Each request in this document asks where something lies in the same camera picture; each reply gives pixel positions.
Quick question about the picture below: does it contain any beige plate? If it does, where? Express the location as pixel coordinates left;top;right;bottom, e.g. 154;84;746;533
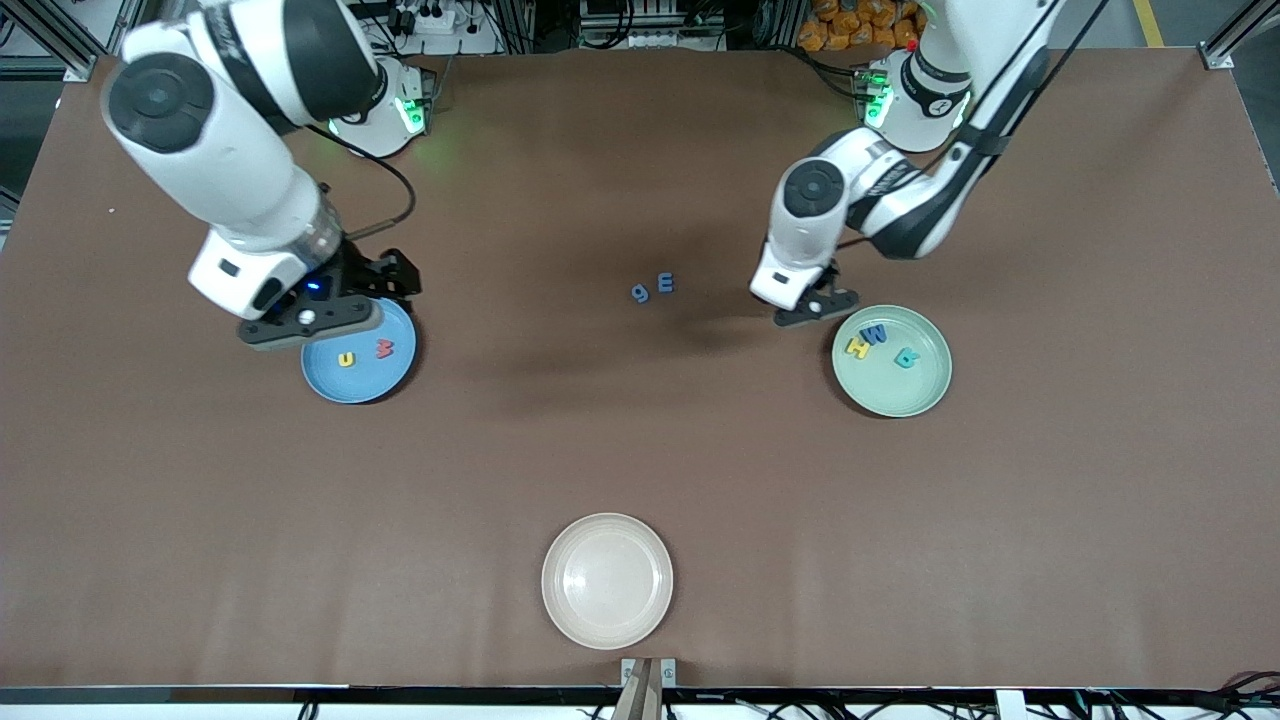
541;512;675;651

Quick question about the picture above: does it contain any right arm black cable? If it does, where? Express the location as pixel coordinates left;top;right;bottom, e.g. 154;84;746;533
300;120;417;241

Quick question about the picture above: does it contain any light green plate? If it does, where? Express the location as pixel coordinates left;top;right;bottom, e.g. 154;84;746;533
831;305;954;419

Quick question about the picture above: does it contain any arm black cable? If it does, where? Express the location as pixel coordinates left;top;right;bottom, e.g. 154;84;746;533
300;120;417;241
835;0;1111;251

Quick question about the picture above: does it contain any dark equipment rack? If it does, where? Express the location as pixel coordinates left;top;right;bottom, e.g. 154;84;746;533
500;0;801;53

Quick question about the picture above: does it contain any blue plate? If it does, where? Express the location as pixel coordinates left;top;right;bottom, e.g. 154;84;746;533
300;296;418;405

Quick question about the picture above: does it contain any orange packaged items pile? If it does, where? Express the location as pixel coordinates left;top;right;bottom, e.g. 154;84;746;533
797;0;926;53

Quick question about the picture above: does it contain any black cable bundle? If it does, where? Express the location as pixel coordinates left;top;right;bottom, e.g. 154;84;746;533
1030;672;1280;720

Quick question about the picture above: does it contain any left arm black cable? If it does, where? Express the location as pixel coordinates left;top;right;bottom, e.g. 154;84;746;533
835;0;1111;251

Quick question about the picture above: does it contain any aluminium frame profile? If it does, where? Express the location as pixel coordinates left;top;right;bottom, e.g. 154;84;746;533
1200;0;1280;71
25;0;136;81

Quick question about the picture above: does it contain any brown camera mount post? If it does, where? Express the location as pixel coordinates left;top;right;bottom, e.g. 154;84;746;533
610;660;664;720

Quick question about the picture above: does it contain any paper table cover sheet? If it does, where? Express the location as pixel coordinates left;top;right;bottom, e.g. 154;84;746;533
0;48;1280;691

